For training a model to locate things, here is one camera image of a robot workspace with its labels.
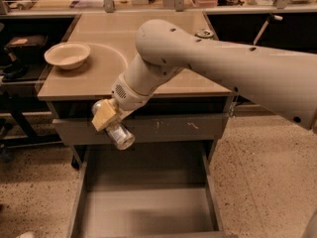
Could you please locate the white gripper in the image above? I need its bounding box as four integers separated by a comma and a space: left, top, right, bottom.
92, 73, 152, 132

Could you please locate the silver redbull can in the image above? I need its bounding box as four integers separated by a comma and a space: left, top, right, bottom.
91, 98, 137, 151

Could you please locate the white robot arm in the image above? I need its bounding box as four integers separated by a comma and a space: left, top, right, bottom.
92, 20, 317, 131

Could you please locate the grey top drawer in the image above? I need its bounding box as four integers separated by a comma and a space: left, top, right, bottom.
53, 113, 228, 145

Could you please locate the grey drawer cabinet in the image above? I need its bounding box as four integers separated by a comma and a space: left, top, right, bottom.
38, 11, 232, 168

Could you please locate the open middle drawer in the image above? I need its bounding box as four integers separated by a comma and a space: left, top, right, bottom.
66, 141, 238, 238

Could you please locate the green soda can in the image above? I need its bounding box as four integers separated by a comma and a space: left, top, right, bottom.
195, 29, 214, 39

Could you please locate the white bowl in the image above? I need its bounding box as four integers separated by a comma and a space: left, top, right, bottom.
44, 42, 91, 70

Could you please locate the black device on shelf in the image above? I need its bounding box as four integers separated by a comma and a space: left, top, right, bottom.
5, 35, 48, 49

